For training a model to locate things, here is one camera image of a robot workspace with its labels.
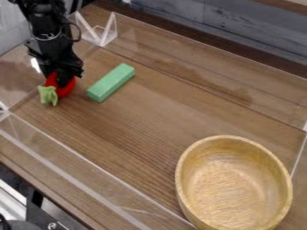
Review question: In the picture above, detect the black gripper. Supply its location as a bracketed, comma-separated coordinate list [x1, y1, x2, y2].
[24, 39, 84, 87]

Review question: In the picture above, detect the red plush radish toy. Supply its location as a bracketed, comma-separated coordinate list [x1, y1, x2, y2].
[37, 72, 76, 106]

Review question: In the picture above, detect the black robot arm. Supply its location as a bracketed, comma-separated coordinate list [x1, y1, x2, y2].
[8, 0, 84, 88]

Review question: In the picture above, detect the green rectangular block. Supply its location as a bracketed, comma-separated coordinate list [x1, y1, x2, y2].
[86, 63, 134, 102]

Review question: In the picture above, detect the black metal clamp base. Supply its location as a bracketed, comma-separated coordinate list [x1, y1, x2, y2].
[25, 206, 82, 230]

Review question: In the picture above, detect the wooden bowl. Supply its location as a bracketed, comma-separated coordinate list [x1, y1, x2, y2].
[174, 135, 292, 230]

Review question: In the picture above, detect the clear acrylic enclosure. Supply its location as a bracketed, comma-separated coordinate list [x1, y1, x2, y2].
[0, 7, 307, 230]

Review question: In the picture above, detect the black cable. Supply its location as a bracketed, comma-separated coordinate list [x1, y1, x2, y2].
[0, 213, 12, 230]

